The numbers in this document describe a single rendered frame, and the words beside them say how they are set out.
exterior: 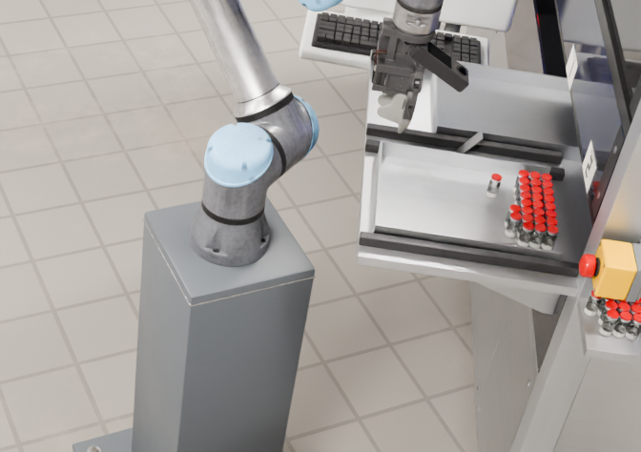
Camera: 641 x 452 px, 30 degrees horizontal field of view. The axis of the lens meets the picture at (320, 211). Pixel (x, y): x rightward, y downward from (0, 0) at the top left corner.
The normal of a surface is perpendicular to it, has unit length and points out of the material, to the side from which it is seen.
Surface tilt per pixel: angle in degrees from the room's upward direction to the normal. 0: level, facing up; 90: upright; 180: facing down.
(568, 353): 90
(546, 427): 90
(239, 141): 7
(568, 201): 0
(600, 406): 90
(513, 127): 0
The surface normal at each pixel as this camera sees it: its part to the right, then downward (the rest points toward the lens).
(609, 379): -0.07, 0.63
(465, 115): 0.14, -0.76
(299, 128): 0.75, -0.12
